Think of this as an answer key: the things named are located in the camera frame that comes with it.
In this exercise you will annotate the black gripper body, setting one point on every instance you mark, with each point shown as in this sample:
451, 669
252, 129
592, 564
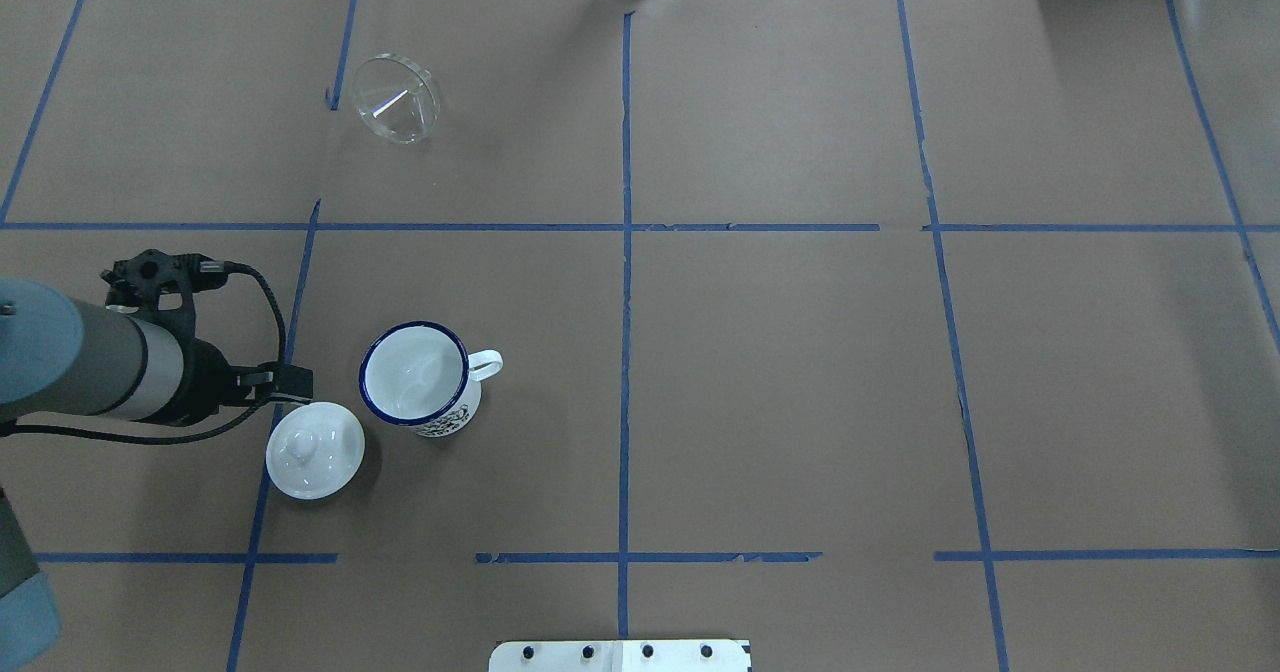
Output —
207, 380

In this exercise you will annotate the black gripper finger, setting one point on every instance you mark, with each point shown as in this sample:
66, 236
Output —
278, 384

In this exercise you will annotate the white mug lid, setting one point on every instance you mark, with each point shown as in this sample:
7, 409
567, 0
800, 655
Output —
314, 451

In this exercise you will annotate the clear plastic funnel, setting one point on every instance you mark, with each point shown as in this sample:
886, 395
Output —
396, 98

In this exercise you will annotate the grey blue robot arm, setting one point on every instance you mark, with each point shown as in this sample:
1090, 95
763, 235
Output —
62, 355

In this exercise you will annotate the white enamel mug blue rim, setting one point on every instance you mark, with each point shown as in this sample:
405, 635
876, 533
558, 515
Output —
420, 375

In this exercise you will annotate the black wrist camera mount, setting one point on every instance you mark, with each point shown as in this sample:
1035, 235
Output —
160, 288

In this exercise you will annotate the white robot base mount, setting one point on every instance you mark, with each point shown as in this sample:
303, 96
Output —
622, 655

